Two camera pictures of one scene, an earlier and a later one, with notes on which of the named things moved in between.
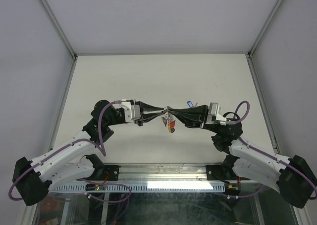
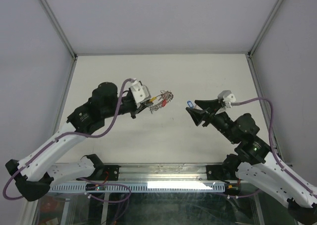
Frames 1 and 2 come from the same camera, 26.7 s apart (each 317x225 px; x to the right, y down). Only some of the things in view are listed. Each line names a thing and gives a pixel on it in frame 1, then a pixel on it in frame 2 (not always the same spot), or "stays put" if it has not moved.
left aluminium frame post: (54, 21) stays put
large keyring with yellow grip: (169, 120) to (164, 97)
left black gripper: (146, 117) to (143, 105)
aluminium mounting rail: (162, 171) stays put
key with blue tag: (190, 104) stays put
